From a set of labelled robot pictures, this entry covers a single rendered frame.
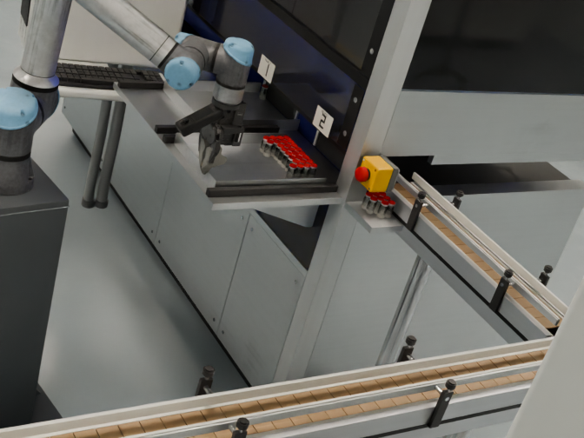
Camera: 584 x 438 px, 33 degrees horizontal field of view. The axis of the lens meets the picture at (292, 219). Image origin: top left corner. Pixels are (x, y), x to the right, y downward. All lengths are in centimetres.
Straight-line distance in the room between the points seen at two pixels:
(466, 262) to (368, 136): 42
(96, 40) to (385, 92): 113
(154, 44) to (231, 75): 23
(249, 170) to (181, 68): 51
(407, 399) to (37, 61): 124
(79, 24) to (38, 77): 75
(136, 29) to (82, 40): 102
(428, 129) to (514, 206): 54
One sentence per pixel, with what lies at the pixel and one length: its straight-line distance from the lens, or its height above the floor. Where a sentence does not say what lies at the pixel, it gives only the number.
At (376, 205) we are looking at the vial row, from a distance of 264.
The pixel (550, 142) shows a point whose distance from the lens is 308.
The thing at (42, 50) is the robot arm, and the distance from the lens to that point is 251.
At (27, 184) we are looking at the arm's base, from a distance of 253.
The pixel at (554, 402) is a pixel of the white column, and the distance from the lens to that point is 103.
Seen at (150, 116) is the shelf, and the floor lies 88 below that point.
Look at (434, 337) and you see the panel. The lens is 329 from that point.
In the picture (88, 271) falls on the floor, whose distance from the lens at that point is 369.
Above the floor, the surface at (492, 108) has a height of 116.
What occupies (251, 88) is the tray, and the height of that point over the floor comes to 90.
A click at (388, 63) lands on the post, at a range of 252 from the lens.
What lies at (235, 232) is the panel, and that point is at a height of 47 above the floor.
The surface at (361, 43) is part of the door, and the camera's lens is 263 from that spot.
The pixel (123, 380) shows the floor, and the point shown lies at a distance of 323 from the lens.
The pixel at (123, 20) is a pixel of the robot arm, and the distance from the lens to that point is 228.
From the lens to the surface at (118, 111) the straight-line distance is 354.
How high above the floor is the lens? 206
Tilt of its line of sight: 28 degrees down
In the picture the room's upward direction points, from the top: 17 degrees clockwise
